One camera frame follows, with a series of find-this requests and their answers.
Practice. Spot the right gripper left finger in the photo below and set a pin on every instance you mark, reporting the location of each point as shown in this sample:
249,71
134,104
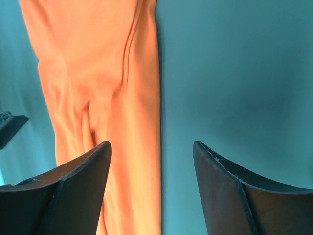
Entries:
63,201

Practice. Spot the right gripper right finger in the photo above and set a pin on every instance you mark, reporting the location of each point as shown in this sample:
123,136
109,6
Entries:
237,201

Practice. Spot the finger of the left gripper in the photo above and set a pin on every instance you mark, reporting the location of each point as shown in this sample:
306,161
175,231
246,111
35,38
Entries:
9,126

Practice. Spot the orange t shirt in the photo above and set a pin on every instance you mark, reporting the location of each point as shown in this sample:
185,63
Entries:
99,71

